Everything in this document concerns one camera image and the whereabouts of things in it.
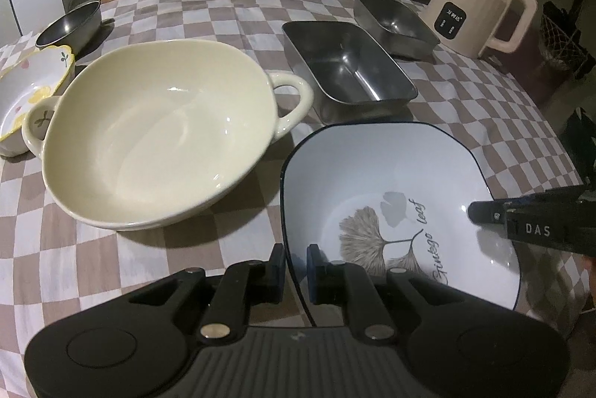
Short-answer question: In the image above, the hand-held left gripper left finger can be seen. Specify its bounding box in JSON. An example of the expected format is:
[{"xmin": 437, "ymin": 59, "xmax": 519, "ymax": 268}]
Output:
[{"xmin": 126, "ymin": 243, "xmax": 286, "ymax": 345}]

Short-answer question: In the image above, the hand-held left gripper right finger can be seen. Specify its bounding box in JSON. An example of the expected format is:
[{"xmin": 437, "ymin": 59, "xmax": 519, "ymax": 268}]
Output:
[{"xmin": 306, "ymin": 243, "xmax": 466, "ymax": 343}]

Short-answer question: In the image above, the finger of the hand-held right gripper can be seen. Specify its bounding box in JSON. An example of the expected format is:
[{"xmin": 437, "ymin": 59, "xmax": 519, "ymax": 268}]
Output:
[{"xmin": 468, "ymin": 186, "xmax": 588, "ymax": 237}]

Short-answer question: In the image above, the white square leaf-print bowl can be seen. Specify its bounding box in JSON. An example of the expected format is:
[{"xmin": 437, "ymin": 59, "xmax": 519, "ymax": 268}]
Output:
[{"xmin": 279, "ymin": 123, "xmax": 522, "ymax": 329}]

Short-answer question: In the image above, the cream two-handled ceramic bowl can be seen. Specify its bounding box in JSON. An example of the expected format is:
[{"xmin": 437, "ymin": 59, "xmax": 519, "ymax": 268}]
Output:
[{"xmin": 22, "ymin": 39, "xmax": 314, "ymax": 232}]

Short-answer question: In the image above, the steel rectangular tray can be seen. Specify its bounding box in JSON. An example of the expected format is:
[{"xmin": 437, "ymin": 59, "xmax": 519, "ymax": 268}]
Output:
[
  {"xmin": 282, "ymin": 21, "xmax": 418, "ymax": 125},
  {"xmin": 354, "ymin": 0, "xmax": 441, "ymax": 60}
]

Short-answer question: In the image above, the flower-shaped yellow-rimmed bowl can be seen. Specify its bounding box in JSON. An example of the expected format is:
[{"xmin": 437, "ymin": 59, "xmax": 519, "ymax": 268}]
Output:
[{"xmin": 0, "ymin": 45, "xmax": 76, "ymax": 157}]

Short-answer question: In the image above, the round steel bowl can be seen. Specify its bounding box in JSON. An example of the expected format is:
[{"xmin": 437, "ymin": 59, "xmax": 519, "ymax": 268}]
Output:
[{"xmin": 35, "ymin": 1, "xmax": 102, "ymax": 54}]

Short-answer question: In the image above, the brown white checkered cloth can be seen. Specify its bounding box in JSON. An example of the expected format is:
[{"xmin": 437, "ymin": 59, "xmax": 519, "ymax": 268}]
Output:
[{"xmin": 0, "ymin": 0, "xmax": 587, "ymax": 398}]

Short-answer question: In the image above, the dark net basket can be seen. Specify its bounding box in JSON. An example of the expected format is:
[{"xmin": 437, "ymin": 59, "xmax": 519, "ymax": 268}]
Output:
[{"xmin": 540, "ymin": 2, "xmax": 596, "ymax": 105}]

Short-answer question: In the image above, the cream electric kettle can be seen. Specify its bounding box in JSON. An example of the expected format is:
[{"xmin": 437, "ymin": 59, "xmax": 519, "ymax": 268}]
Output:
[{"xmin": 423, "ymin": 0, "xmax": 538, "ymax": 60}]

